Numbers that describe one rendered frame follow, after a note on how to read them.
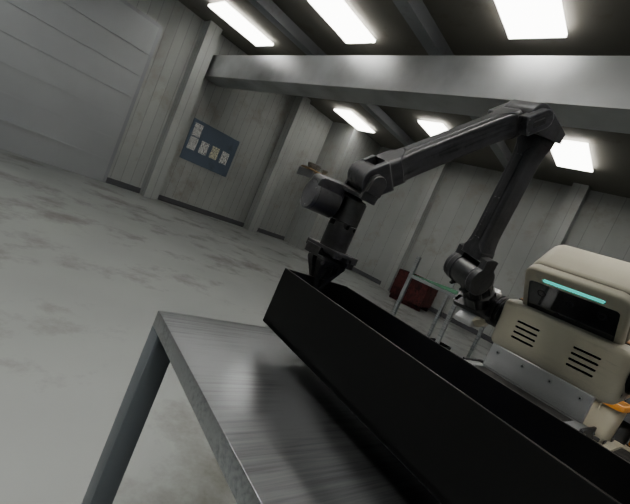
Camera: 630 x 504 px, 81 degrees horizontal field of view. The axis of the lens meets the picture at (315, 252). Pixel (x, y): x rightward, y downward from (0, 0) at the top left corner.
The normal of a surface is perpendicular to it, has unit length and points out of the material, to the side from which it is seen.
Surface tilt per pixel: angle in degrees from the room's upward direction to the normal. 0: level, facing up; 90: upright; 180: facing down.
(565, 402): 90
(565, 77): 90
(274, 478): 0
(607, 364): 98
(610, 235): 90
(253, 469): 0
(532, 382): 90
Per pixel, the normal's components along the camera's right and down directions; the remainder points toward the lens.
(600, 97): -0.63, -0.20
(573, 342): -0.78, -0.12
